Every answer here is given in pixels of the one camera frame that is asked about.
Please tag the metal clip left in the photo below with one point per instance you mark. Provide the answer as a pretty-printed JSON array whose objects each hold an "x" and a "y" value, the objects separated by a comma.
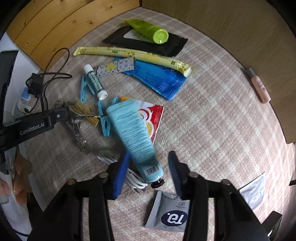
[{"x": 74, "y": 119}]

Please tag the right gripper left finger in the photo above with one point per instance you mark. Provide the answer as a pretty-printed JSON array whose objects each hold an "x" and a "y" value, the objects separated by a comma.
[{"x": 62, "y": 219}]

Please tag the blue foil packet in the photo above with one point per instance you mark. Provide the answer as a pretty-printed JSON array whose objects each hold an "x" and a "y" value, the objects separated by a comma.
[{"x": 164, "y": 81}]

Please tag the grey sachet with logo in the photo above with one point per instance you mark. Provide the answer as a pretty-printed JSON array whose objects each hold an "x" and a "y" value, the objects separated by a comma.
[{"x": 169, "y": 213}]

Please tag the plaid table mat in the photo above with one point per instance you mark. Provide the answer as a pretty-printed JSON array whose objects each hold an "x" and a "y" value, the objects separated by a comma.
[{"x": 215, "y": 123}]

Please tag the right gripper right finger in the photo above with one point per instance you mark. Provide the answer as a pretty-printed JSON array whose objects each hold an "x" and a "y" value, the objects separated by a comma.
[{"x": 234, "y": 219}]

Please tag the person hand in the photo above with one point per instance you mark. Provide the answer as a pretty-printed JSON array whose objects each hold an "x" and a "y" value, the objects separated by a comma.
[{"x": 21, "y": 183}]

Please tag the red white snack packet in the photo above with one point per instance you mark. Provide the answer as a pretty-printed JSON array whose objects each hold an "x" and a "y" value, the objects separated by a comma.
[{"x": 151, "y": 114}]

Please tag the pink small bottle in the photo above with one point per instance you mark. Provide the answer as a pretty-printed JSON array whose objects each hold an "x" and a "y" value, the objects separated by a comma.
[{"x": 259, "y": 86}]

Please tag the black wipes pack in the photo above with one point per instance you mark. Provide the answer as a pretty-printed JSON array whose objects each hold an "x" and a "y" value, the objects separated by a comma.
[{"x": 127, "y": 37}]

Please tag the light blue cream tube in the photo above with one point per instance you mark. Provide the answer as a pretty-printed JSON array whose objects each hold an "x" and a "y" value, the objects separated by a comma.
[{"x": 133, "y": 133}]

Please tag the grey foil sachet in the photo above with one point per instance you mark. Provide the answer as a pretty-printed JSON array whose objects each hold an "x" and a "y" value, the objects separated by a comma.
[{"x": 253, "y": 193}]

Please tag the black charger plug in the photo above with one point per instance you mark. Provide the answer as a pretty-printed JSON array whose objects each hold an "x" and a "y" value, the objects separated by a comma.
[{"x": 35, "y": 84}]

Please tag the wooden clothespin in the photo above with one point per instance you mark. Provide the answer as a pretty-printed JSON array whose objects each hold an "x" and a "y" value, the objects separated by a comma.
[{"x": 90, "y": 116}]

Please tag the green tube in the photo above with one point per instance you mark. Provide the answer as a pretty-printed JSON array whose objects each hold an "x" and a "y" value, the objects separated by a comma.
[{"x": 152, "y": 32}]

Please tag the wooden board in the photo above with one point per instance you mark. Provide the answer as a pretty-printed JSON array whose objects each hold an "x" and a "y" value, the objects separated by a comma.
[{"x": 41, "y": 28}]

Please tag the blue plastic clip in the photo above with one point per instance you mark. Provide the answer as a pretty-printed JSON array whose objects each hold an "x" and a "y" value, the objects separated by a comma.
[
  {"x": 85, "y": 87},
  {"x": 105, "y": 121}
]

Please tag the green white lip balm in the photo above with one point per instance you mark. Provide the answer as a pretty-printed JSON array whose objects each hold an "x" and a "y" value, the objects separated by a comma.
[{"x": 95, "y": 83}]

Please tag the white power strip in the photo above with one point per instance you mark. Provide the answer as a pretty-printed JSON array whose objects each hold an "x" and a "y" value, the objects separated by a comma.
[{"x": 25, "y": 102}]

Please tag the long yellow tea stick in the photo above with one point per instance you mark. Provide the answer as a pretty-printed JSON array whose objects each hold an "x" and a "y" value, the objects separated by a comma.
[{"x": 183, "y": 68}]

